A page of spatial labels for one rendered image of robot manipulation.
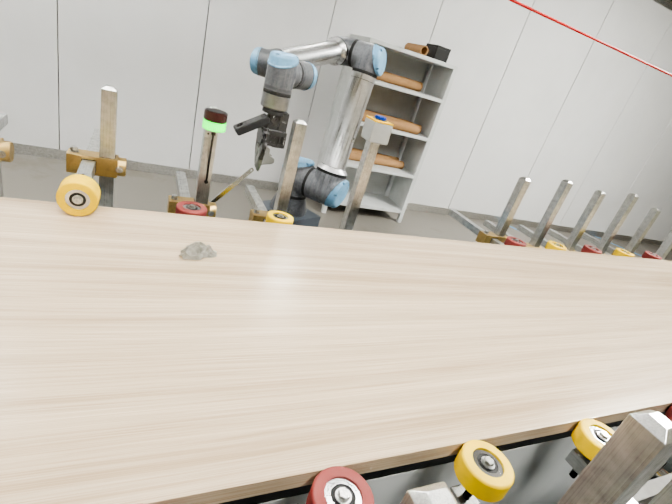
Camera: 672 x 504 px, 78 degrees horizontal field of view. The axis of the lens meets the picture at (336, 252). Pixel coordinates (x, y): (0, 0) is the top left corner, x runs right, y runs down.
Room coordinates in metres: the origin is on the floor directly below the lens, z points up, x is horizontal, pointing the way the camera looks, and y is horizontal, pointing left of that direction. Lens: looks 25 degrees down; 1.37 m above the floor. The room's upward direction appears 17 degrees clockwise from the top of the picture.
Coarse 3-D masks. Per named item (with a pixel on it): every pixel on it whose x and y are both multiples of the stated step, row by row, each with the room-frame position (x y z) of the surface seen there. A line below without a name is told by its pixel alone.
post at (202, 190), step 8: (208, 144) 1.12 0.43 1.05; (200, 152) 1.14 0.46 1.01; (208, 152) 1.12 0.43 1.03; (200, 160) 1.13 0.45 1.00; (200, 168) 1.12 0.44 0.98; (200, 176) 1.12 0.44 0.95; (208, 176) 1.13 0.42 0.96; (200, 184) 1.12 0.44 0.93; (208, 184) 1.13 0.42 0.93; (200, 192) 1.12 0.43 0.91; (208, 192) 1.13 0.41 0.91; (200, 200) 1.12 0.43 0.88
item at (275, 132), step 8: (272, 112) 1.33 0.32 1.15; (280, 112) 1.35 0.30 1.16; (272, 120) 1.35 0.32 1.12; (280, 120) 1.37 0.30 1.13; (264, 128) 1.34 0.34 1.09; (272, 128) 1.36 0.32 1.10; (280, 128) 1.37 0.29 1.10; (272, 136) 1.35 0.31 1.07; (280, 136) 1.35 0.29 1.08; (272, 144) 1.35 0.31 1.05; (280, 144) 1.37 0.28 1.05
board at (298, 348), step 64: (0, 256) 0.58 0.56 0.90; (64, 256) 0.64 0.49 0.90; (128, 256) 0.70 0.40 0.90; (256, 256) 0.86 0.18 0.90; (320, 256) 0.96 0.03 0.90; (384, 256) 1.08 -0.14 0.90; (448, 256) 1.23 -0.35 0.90; (512, 256) 1.42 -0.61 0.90; (576, 256) 1.67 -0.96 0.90; (0, 320) 0.44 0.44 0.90; (64, 320) 0.48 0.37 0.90; (128, 320) 0.52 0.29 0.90; (192, 320) 0.57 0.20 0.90; (256, 320) 0.62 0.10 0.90; (320, 320) 0.68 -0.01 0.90; (384, 320) 0.75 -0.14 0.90; (448, 320) 0.83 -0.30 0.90; (512, 320) 0.93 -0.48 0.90; (576, 320) 1.05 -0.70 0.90; (640, 320) 1.19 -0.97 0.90; (0, 384) 0.35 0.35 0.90; (64, 384) 0.37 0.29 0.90; (128, 384) 0.40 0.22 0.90; (192, 384) 0.43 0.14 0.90; (256, 384) 0.47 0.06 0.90; (320, 384) 0.51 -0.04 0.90; (384, 384) 0.56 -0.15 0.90; (448, 384) 0.61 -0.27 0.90; (512, 384) 0.67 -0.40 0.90; (576, 384) 0.73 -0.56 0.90; (640, 384) 0.81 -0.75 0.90; (0, 448) 0.27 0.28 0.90; (64, 448) 0.29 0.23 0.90; (128, 448) 0.32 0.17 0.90; (192, 448) 0.34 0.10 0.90; (256, 448) 0.37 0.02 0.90; (320, 448) 0.39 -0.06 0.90; (384, 448) 0.43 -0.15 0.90; (448, 448) 0.47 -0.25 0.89
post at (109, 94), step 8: (104, 88) 1.00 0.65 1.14; (112, 88) 1.01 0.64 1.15; (104, 96) 1.00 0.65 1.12; (112, 96) 1.00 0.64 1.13; (104, 104) 1.00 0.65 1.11; (112, 104) 1.01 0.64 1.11; (104, 112) 1.00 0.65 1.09; (112, 112) 1.01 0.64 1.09; (104, 120) 1.00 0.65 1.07; (112, 120) 1.01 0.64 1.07; (104, 128) 1.00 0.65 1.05; (112, 128) 1.01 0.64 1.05; (104, 136) 1.00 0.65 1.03; (112, 136) 1.01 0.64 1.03; (104, 144) 1.00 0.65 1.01; (112, 144) 1.01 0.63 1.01; (104, 152) 1.00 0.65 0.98; (112, 152) 1.01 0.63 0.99; (104, 184) 1.00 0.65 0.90; (112, 184) 1.01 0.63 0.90; (104, 192) 1.00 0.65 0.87; (112, 192) 1.01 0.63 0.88; (104, 200) 1.00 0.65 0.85; (112, 200) 1.01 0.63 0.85
